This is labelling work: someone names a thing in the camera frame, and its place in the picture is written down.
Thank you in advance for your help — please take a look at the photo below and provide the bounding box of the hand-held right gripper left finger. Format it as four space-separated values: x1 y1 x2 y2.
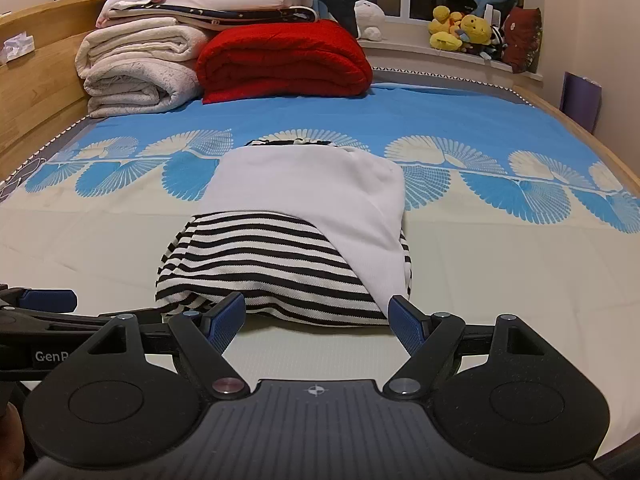
92 291 251 403

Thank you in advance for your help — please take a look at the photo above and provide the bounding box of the striped hooded top white vest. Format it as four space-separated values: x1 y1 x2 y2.
155 137 413 326

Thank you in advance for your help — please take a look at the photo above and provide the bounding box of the blue patterned bed sheet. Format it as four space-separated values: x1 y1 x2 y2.
0 82 640 461

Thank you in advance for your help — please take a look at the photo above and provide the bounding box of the wooden bed side rail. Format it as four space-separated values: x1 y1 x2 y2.
512 84 640 191

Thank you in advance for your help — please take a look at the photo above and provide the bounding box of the wooden headboard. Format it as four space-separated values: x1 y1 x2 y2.
0 0 113 181

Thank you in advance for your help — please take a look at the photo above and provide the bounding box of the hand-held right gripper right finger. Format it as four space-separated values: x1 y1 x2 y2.
382 294 538 403

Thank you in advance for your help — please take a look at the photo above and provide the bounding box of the yellow plush toy blue scarf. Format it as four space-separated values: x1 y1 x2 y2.
459 14 493 47

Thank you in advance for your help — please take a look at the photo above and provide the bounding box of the person's left hand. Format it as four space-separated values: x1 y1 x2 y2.
0 401 24 478

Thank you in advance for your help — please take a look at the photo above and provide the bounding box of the tissue box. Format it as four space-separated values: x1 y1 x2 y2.
0 32 36 63

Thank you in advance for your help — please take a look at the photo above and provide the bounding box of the white seal plush toy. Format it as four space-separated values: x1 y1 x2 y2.
354 0 387 41

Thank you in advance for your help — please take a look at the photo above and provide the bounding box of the dark star print blanket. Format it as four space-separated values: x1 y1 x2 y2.
107 4 321 27

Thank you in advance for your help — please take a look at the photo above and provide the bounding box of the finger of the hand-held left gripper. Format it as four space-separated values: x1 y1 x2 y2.
0 285 78 312

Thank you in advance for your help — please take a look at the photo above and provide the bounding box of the dark red cushion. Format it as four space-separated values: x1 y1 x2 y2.
501 6 543 74

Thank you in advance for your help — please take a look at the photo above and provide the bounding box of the zebra striped plush toy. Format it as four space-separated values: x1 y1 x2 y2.
482 25 508 61

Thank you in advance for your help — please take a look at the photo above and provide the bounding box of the red folded blanket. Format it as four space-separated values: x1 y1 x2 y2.
196 19 374 105

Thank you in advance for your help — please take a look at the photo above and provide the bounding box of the cream folded blanket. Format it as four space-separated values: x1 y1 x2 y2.
75 26 213 82

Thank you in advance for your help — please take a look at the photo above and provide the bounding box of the yellow duck plush toy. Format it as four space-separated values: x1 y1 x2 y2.
429 5 463 52

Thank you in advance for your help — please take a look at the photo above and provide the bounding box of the white window sill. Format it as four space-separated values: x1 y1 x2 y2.
360 40 543 84

